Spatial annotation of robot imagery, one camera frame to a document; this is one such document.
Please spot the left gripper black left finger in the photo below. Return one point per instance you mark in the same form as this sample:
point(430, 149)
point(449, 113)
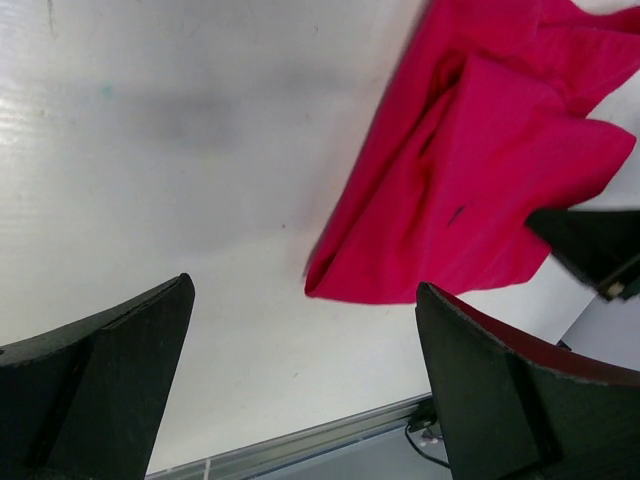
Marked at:
point(85, 400)

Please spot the crimson red t shirt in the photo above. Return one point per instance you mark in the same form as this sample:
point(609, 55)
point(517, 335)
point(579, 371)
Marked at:
point(486, 119)

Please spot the aluminium front rail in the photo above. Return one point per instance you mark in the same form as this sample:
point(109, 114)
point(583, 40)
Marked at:
point(274, 454)

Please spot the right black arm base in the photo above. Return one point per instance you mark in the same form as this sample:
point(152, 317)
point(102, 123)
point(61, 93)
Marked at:
point(424, 434)

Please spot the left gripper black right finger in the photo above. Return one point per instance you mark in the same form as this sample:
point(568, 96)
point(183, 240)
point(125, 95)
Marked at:
point(512, 406)

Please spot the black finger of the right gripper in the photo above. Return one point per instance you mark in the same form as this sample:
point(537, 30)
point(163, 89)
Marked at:
point(599, 248)

